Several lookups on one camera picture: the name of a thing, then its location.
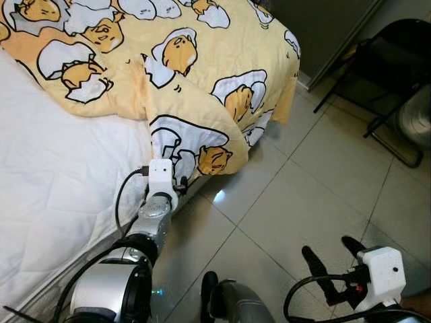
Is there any white quilted mattress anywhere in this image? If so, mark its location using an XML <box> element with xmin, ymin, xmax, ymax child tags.
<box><xmin>0</xmin><ymin>47</ymin><xmax>203</xmax><ymax>314</ymax></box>

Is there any silver black right robot leg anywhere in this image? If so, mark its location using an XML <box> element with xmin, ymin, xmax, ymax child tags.
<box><xmin>201</xmin><ymin>271</ymin><xmax>273</xmax><ymax>323</ymax></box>

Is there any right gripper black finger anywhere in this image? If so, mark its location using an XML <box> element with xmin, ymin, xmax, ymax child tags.
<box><xmin>341</xmin><ymin>236</ymin><xmax>369</xmax><ymax>264</ymax></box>
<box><xmin>301</xmin><ymin>246</ymin><xmax>341</xmax><ymax>300</ymax></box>

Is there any yellow cartoon egg blanket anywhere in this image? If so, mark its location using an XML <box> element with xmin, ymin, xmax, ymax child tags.
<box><xmin>0</xmin><ymin>0</ymin><xmax>302</xmax><ymax>186</ymax></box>

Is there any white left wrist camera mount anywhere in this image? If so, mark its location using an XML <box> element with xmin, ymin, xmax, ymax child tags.
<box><xmin>147</xmin><ymin>159</ymin><xmax>179</xmax><ymax>209</ymax></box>

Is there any black folding chair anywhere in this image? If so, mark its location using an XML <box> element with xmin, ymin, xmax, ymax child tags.
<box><xmin>313</xmin><ymin>19</ymin><xmax>431</xmax><ymax>169</ymax></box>

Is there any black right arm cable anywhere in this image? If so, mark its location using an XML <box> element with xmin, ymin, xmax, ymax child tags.
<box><xmin>283</xmin><ymin>273</ymin><xmax>431</xmax><ymax>323</ymax></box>

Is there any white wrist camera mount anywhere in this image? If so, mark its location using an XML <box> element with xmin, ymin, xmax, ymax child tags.
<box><xmin>147</xmin><ymin>159</ymin><xmax>179</xmax><ymax>209</ymax></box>
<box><xmin>356</xmin><ymin>247</ymin><xmax>406</xmax><ymax>312</ymax></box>

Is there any grey panel wardrobe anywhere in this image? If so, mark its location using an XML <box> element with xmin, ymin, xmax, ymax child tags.
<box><xmin>266</xmin><ymin>0</ymin><xmax>388</xmax><ymax>89</ymax></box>

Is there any grey round floor fan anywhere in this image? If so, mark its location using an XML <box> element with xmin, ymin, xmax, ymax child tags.
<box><xmin>397</xmin><ymin>84</ymin><xmax>431</xmax><ymax>150</ymax></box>

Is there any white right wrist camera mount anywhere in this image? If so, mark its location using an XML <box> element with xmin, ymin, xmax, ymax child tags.
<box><xmin>356</xmin><ymin>247</ymin><xmax>406</xmax><ymax>312</ymax></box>

